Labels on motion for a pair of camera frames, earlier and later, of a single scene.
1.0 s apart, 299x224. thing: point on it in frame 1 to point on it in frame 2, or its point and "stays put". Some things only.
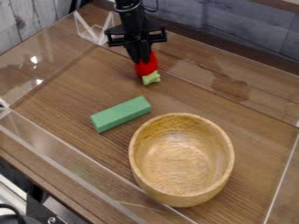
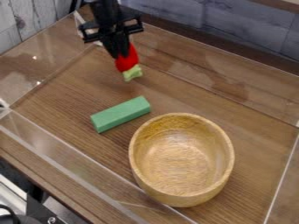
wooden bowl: [182, 156] stays put
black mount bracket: [38, 212] stays put
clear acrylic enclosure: [191, 150] stays put
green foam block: [119, 114] stays put
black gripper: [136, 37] to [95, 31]
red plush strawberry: [147, 70] to [128, 64]
